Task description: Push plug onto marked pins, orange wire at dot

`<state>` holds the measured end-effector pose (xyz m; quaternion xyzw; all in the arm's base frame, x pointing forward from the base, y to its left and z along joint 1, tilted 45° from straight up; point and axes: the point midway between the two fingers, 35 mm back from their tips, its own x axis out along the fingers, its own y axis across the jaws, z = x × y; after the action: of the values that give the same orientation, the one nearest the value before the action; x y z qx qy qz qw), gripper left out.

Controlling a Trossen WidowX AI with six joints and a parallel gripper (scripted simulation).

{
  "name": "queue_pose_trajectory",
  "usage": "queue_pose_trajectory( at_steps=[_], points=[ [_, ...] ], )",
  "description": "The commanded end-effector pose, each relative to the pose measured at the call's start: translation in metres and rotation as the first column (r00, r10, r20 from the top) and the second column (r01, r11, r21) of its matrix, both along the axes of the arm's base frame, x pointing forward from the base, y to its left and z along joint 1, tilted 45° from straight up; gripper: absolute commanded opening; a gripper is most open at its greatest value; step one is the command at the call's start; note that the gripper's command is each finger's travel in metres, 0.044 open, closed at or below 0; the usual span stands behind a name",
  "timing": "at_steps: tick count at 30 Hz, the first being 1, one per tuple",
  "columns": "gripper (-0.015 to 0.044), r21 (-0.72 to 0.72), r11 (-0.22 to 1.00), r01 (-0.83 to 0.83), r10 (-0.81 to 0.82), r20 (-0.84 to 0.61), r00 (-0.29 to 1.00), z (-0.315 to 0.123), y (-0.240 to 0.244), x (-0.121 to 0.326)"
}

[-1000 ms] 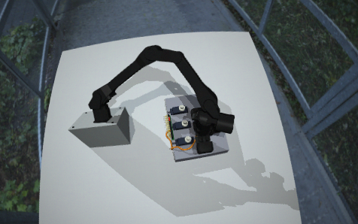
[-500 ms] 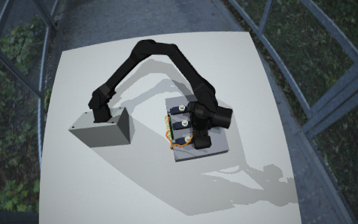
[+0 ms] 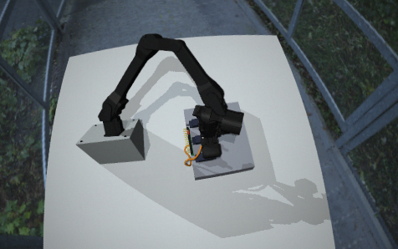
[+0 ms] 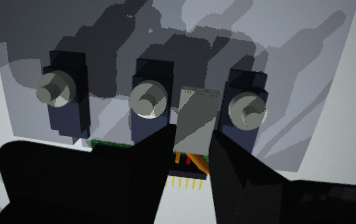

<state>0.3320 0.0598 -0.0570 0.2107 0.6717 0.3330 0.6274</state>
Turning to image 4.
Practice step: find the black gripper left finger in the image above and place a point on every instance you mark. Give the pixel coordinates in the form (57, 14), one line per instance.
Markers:
(126, 186)

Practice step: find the black pin header strip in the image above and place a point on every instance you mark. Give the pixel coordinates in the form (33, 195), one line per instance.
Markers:
(177, 169)

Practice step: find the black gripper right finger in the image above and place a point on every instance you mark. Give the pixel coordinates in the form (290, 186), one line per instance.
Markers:
(247, 191)

